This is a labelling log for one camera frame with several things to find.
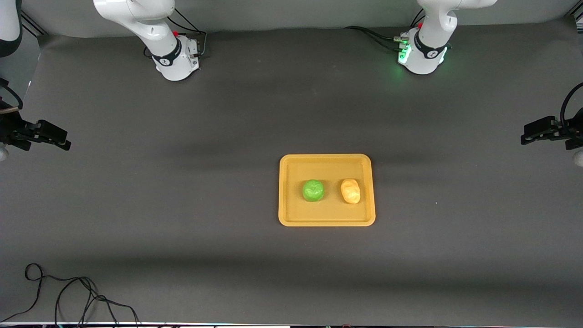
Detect yellow potato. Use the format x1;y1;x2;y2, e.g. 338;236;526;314
340;178;361;205

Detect green apple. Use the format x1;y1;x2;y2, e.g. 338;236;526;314
302;179;325;202

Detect yellow plastic tray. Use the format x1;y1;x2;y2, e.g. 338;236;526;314
278;154;376;227

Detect dark grey table mat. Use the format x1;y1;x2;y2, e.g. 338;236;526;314
0;17;583;325

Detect left arm wrist black cable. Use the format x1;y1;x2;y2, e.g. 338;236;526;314
560;82;583;133

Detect arm wrist black cable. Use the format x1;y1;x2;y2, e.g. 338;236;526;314
560;82;583;133
0;78;23;113

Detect right arm wrist black cable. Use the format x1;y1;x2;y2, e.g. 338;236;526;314
0;78;23;113

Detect loose thin black cable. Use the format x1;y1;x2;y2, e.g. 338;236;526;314
0;263;140;327

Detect right arm base black cables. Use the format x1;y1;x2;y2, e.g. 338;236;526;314
143;9;208;59

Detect arm base black cables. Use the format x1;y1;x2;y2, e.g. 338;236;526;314
344;9;426;51
143;9;208;59

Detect left arm base black cables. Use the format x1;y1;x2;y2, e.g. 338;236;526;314
344;9;426;51

